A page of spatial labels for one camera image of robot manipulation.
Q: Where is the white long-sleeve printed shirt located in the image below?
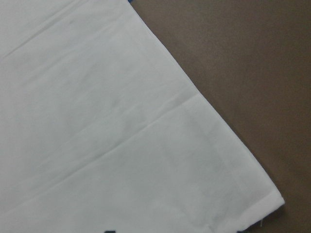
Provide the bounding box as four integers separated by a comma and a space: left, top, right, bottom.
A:
0, 0, 284, 233

